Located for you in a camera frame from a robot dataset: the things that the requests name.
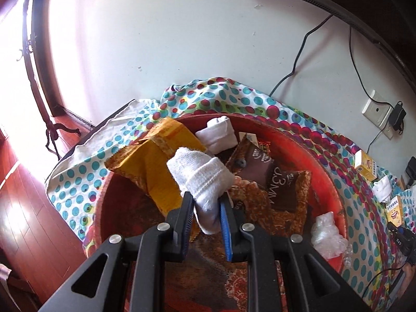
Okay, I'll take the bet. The yellow box with cup picture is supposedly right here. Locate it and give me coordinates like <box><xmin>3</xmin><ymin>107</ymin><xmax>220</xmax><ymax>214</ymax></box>
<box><xmin>386</xmin><ymin>195</ymin><xmax>404</xmax><ymax>227</ymax></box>

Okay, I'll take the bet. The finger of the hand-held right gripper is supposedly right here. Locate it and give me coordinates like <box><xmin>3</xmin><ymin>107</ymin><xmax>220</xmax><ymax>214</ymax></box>
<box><xmin>387</xmin><ymin>221</ymin><xmax>416</xmax><ymax>258</ymax></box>

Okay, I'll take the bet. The thin black cable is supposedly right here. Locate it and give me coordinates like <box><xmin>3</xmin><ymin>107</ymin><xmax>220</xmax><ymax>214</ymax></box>
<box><xmin>348</xmin><ymin>26</ymin><xmax>374</xmax><ymax>101</ymax></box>

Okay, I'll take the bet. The small yellow box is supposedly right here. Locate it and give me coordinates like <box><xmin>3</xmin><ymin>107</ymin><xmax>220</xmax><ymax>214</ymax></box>
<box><xmin>354</xmin><ymin>150</ymin><xmax>379</xmax><ymax>181</ymax></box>

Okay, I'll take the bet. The yellow snack packet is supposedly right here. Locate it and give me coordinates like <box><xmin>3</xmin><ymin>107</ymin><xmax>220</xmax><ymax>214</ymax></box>
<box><xmin>105</xmin><ymin>117</ymin><xmax>209</xmax><ymax>238</ymax></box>
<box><xmin>232</xmin><ymin>182</ymin><xmax>309</xmax><ymax>235</ymax></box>

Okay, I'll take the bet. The black power adapter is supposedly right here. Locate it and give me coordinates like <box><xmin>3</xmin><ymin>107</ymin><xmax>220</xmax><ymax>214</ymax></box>
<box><xmin>389</xmin><ymin>102</ymin><xmax>407</xmax><ymax>134</ymax></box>

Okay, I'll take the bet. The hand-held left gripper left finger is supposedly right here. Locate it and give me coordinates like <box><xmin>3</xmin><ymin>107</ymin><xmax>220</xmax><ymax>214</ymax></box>
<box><xmin>39</xmin><ymin>192</ymin><xmax>196</xmax><ymax>312</ymax></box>

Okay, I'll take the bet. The black adapter cable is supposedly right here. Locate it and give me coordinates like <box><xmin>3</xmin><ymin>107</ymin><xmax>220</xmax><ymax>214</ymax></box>
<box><xmin>367</xmin><ymin>126</ymin><xmax>391</xmax><ymax>152</ymax></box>

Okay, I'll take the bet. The white power outlet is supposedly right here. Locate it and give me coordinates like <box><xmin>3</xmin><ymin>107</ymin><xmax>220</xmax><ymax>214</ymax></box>
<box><xmin>383</xmin><ymin>117</ymin><xmax>399</xmax><ymax>139</ymax></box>

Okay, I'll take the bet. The clear plastic wrap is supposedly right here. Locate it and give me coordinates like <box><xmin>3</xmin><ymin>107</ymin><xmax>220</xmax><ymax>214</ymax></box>
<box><xmin>310</xmin><ymin>211</ymin><xmax>352</xmax><ymax>261</ymax></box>

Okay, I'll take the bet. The red plastic basin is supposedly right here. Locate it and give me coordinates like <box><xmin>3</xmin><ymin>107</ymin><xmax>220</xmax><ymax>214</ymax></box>
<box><xmin>83</xmin><ymin>112</ymin><xmax>350</xmax><ymax>312</ymax></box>

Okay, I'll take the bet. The brown snack packet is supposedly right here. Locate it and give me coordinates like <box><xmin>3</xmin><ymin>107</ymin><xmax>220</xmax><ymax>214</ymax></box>
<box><xmin>226</xmin><ymin>135</ymin><xmax>313</xmax><ymax>213</ymax></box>

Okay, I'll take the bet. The black camera on stand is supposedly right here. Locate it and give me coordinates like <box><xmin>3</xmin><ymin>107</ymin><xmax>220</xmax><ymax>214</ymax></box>
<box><xmin>405</xmin><ymin>157</ymin><xmax>416</xmax><ymax>183</ymax></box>

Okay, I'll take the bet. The white sock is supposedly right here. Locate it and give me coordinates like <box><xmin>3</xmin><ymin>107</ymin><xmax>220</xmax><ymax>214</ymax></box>
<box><xmin>372</xmin><ymin>175</ymin><xmax>394</xmax><ymax>203</ymax></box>
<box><xmin>166</xmin><ymin>147</ymin><xmax>235</xmax><ymax>235</ymax></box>
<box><xmin>195</xmin><ymin>115</ymin><xmax>239</xmax><ymax>155</ymax></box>

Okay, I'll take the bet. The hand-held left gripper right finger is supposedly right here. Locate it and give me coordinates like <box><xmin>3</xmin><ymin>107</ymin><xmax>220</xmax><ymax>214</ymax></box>
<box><xmin>219</xmin><ymin>193</ymin><xmax>371</xmax><ymax>312</ymax></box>

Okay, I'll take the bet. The white wall socket plate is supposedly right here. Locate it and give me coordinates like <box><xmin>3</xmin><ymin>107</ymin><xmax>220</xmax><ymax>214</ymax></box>
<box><xmin>361</xmin><ymin>90</ymin><xmax>392</xmax><ymax>127</ymax></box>

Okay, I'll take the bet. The polka dot cloth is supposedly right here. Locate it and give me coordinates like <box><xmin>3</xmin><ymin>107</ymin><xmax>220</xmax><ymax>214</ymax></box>
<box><xmin>46</xmin><ymin>76</ymin><xmax>416</xmax><ymax>303</ymax></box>

